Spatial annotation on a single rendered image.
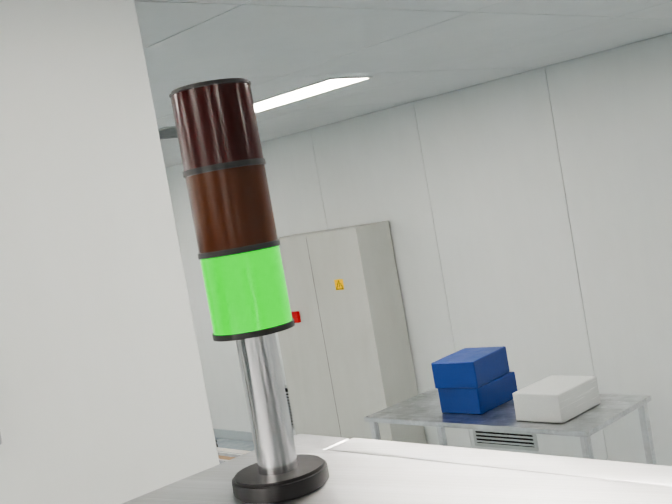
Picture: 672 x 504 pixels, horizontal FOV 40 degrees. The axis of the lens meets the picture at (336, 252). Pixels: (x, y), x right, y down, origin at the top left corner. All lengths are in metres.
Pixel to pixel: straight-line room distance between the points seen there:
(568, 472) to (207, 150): 0.27
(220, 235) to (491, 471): 0.21
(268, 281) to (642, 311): 6.01
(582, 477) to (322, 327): 7.35
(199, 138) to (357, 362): 7.13
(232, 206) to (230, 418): 9.40
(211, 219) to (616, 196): 5.97
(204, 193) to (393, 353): 7.07
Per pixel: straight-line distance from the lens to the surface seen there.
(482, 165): 7.02
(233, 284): 0.54
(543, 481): 0.53
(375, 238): 7.51
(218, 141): 0.54
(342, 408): 7.92
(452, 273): 7.33
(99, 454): 2.13
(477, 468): 0.56
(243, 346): 0.56
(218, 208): 0.54
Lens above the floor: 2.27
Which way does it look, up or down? 3 degrees down
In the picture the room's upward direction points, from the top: 10 degrees counter-clockwise
